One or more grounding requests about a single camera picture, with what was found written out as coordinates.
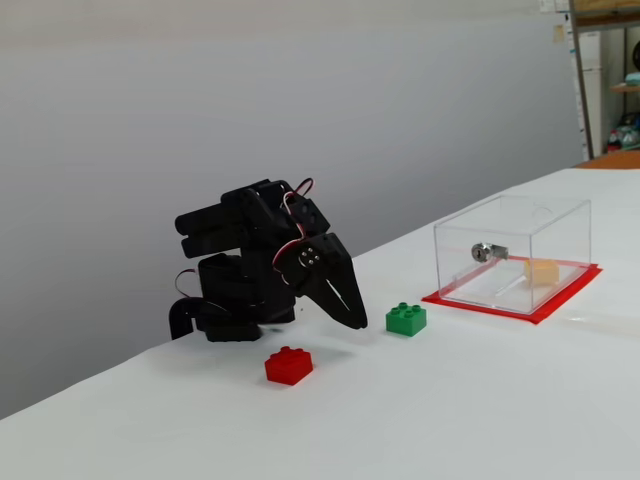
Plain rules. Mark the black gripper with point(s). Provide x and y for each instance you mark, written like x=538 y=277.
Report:
x=327 y=260

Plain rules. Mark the yellow lego brick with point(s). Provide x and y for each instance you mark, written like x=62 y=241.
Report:
x=542 y=274

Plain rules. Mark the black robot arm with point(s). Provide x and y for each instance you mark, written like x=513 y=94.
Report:
x=240 y=285

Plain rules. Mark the green lego brick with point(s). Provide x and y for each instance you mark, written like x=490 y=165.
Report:
x=405 y=322

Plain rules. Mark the red lego brick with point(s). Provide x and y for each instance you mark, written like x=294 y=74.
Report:
x=287 y=369

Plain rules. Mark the transparent plastic box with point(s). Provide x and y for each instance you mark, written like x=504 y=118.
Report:
x=480 y=290

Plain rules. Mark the metal cam lock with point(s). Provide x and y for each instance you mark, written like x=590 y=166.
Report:
x=482 y=252

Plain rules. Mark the black table clamp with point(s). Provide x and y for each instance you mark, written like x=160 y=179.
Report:
x=180 y=315

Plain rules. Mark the red tape square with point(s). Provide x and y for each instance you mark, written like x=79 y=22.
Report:
x=542 y=317

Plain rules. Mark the orange wooden tabletop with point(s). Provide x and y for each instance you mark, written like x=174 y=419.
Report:
x=617 y=160

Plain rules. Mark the red-capped cola bottle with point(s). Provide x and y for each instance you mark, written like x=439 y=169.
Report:
x=614 y=142

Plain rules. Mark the white cabinet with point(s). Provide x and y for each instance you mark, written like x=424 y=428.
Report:
x=590 y=90

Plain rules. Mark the metal shelf rack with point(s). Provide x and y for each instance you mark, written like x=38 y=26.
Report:
x=580 y=75

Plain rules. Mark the teal object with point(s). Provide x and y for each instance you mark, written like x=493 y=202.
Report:
x=633 y=79

